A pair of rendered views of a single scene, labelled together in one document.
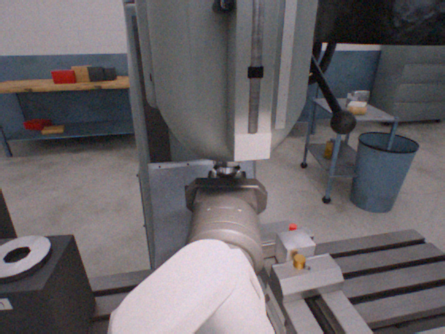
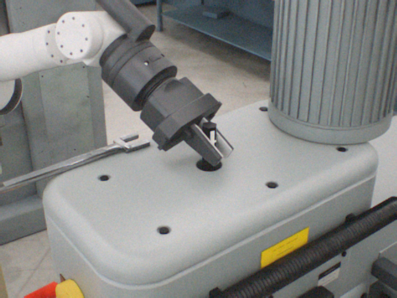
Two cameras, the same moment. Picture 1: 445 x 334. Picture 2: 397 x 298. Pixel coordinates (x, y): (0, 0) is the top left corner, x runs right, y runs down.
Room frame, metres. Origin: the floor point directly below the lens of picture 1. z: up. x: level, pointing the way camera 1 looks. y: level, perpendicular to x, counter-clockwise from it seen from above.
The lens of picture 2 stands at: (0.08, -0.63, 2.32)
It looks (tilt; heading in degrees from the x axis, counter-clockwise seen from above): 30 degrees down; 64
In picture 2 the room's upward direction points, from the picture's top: straight up
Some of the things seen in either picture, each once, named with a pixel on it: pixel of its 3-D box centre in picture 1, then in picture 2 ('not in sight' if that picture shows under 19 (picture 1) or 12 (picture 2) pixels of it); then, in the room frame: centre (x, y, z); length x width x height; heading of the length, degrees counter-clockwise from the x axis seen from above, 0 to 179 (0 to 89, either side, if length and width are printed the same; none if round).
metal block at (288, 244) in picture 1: (293, 250); not in sight; (0.42, -0.14, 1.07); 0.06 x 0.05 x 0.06; 104
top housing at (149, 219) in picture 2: not in sight; (216, 207); (0.41, 0.00, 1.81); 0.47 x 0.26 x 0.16; 12
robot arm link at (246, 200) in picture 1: (225, 217); not in sight; (0.30, 0.00, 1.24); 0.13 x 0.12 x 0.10; 88
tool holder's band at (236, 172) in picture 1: (226, 170); not in sight; (0.39, 0.00, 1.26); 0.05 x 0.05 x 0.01
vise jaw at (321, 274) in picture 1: (306, 277); not in sight; (0.37, -0.16, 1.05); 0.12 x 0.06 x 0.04; 104
